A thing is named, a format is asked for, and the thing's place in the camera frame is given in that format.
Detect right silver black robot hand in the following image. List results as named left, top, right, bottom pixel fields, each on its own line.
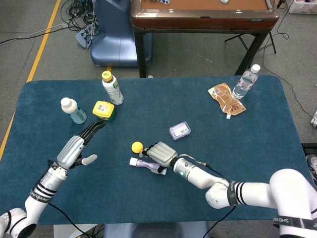
left=139, top=141, right=179, bottom=174

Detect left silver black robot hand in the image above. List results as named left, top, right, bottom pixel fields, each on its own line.
left=56, top=120, right=106, bottom=171

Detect purple white tube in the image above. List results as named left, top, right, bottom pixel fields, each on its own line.
left=129, top=157, right=167, bottom=176

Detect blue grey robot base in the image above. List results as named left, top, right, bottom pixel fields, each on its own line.
left=103, top=221, right=211, bottom=238

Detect blue carpeted table surface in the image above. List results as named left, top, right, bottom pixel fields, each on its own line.
left=0, top=75, right=312, bottom=226

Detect yellow ball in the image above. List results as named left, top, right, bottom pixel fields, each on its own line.
left=131, top=141, right=144, bottom=153

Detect clear box purple contents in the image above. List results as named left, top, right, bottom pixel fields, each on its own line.
left=169, top=121, right=192, bottom=141

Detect light blue white bottle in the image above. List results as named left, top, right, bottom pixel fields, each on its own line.
left=60, top=97, right=88, bottom=124

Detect yellow lidded green tub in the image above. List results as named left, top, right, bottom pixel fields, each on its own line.
left=92, top=100, right=116, bottom=122

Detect yellow-capped drink bottle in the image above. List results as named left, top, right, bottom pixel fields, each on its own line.
left=102, top=70, right=124, bottom=106

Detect white table support panel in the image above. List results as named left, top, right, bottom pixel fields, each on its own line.
left=53, top=224, right=99, bottom=238

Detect orange spout pouch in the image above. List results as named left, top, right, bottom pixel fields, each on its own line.
left=208, top=82, right=247, bottom=120

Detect clear water bottle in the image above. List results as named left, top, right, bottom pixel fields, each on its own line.
left=232, top=63, right=262, bottom=100

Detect grey power strip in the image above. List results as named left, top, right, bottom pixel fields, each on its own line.
left=75, top=24, right=100, bottom=49

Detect brown mahjong table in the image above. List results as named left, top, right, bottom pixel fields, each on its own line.
left=130, top=0, right=280, bottom=78

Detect black crate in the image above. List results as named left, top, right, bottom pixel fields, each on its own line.
left=301, top=142, right=317, bottom=157

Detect grey sneaker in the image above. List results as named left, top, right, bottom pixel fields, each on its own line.
left=306, top=154, right=317, bottom=186

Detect black folding stand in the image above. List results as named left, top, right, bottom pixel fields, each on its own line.
left=224, top=31, right=277, bottom=55

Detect white storage box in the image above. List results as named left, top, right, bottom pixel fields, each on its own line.
left=288, top=0, right=317, bottom=14

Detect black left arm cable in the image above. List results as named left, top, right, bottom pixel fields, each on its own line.
left=48, top=202, right=91, bottom=238

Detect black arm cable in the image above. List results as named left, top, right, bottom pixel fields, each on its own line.
left=48, top=202, right=91, bottom=238
left=178, top=153, right=237, bottom=238

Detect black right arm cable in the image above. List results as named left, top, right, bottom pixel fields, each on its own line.
left=178, top=153, right=237, bottom=238

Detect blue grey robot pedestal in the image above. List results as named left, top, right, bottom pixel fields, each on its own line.
left=90, top=0, right=153, bottom=67

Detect white floor cable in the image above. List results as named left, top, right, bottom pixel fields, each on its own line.
left=0, top=22, right=68, bottom=46

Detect black cable tangle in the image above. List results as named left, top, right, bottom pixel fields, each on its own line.
left=60, top=0, right=100, bottom=33

